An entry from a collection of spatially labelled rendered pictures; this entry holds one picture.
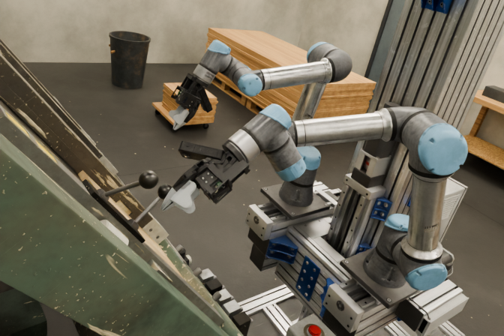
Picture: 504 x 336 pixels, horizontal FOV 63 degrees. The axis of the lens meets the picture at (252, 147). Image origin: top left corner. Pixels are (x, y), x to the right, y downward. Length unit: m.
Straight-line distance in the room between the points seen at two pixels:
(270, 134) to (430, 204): 0.50
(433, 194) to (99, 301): 0.87
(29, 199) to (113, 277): 0.18
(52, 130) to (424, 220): 1.05
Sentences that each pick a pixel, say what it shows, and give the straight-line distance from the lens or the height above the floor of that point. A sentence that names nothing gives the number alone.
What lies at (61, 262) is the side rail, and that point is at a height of 1.58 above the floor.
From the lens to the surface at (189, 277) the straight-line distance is 1.53.
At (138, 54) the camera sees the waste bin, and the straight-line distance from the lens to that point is 5.58.
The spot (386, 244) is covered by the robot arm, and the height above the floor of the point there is 1.18.
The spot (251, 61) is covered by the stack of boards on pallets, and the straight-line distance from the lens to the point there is 5.53.
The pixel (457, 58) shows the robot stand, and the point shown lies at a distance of 1.49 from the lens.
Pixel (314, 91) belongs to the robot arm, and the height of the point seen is 1.49.
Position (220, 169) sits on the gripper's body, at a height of 1.50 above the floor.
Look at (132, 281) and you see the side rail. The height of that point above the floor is 1.51.
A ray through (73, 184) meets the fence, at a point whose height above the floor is 1.52.
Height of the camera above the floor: 1.97
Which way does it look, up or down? 25 degrees down
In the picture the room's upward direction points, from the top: 12 degrees clockwise
